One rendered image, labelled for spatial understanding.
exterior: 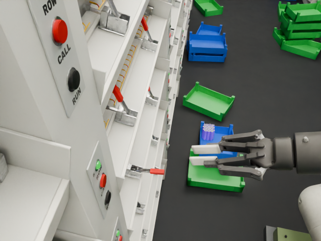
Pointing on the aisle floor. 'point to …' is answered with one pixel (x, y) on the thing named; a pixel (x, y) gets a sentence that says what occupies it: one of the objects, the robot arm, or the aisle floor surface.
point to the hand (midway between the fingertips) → (204, 155)
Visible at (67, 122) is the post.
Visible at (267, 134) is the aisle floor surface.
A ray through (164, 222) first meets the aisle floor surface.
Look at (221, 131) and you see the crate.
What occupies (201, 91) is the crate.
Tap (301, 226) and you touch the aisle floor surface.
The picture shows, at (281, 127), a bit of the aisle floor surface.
